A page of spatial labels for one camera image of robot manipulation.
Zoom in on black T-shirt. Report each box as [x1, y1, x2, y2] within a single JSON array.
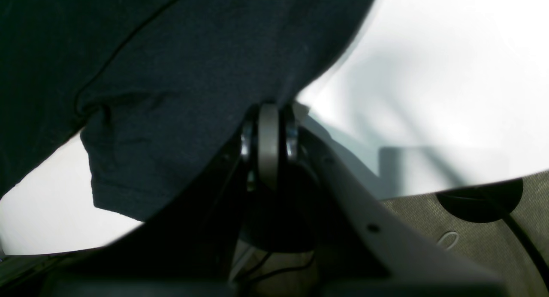
[[0, 0, 374, 221]]

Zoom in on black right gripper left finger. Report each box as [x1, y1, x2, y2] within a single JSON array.
[[43, 130, 249, 297]]

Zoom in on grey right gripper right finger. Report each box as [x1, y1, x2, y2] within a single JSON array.
[[296, 128, 507, 297]]

